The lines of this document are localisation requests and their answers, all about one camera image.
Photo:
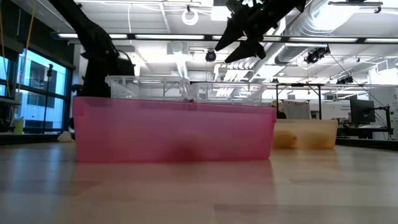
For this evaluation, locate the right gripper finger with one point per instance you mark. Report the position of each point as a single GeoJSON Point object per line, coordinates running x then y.
{"type": "Point", "coordinates": [248, 49]}
{"type": "Point", "coordinates": [231, 34]}

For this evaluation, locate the yellow lemon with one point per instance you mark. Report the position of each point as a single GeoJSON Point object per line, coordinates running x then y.
{"type": "Point", "coordinates": [284, 139]}

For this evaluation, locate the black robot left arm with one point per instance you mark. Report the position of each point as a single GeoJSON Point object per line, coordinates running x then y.
{"type": "Point", "coordinates": [93, 34]}

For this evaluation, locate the black overhead beam with lights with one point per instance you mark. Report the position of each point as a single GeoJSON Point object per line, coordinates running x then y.
{"type": "Point", "coordinates": [208, 37]}

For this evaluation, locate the clear plastic bin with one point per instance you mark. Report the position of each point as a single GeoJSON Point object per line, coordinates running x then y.
{"type": "Point", "coordinates": [227, 93]}
{"type": "Point", "coordinates": [146, 88]}

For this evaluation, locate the black tripod stand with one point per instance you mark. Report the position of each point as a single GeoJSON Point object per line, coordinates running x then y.
{"type": "Point", "coordinates": [49, 70]}

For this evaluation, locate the large window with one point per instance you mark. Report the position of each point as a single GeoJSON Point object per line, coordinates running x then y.
{"type": "Point", "coordinates": [40, 81]}

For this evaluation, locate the pink plastic bin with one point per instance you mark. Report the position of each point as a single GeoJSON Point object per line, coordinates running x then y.
{"type": "Point", "coordinates": [155, 124]}

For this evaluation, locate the white cloth panel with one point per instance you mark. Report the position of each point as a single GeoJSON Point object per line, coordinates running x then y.
{"type": "Point", "coordinates": [297, 110]}

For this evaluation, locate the orange plastic bin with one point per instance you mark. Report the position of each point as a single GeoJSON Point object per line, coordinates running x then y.
{"type": "Point", "coordinates": [301, 126]}

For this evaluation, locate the green cup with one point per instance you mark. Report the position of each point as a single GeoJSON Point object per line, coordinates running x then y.
{"type": "Point", "coordinates": [18, 127]}

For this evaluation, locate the black computer monitor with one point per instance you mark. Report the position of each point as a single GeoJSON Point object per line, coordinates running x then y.
{"type": "Point", "coordinates": [362, 110]}

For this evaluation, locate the black overhead camera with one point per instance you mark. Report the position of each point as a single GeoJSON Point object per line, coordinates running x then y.
{"type": "Point", "coordinates": [210, 56]}

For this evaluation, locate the silver ceiling duct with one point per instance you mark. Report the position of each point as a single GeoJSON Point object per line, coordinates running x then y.
{"type": "Point", "coordinates": [292, 54]}

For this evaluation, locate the black hanging camera rig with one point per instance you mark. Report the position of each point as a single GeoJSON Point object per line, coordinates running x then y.
{"type": "Point", "coordinates": [316, 55]}

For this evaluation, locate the black background rig frame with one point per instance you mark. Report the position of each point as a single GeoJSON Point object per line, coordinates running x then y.
{"type": "Point", "coordinates": [319, 102]}

